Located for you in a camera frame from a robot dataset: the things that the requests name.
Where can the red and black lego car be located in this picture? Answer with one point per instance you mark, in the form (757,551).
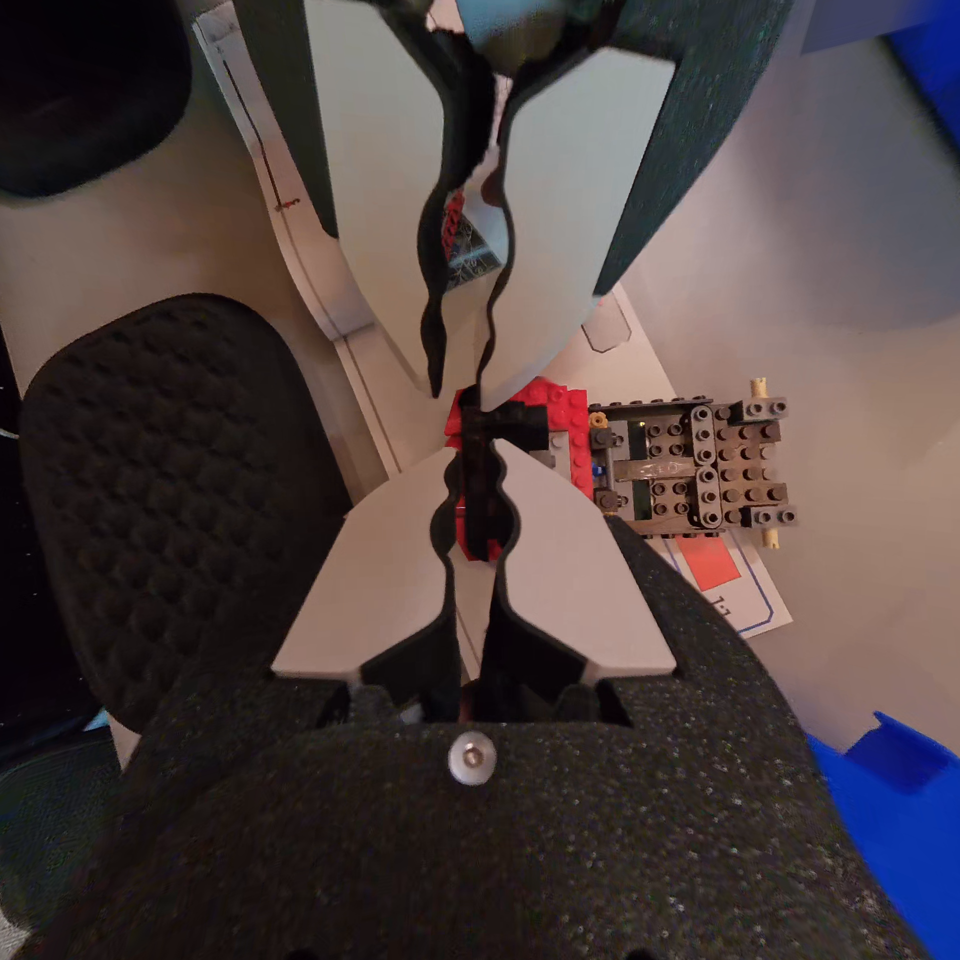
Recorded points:
(675,480)

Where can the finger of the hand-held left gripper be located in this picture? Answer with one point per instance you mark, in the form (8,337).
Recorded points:
(577,187)
(375,150)

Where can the black dimpled cushion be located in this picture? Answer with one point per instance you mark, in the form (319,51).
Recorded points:
(172,487)

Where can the black mesh office chair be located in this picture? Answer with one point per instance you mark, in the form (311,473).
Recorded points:
(52,825)

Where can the lego instruction booklet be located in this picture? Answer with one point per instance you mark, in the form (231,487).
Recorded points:
(307,255)

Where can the blue plastic storage bin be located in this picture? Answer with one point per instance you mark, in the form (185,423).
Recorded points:
(934,82)
(892,840)

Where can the black rounded pad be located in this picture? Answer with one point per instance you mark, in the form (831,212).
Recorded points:
(75,90)

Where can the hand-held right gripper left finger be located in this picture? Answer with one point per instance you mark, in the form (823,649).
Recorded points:
(360,585)

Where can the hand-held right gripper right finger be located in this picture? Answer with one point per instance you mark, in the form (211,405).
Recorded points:
(577,592)

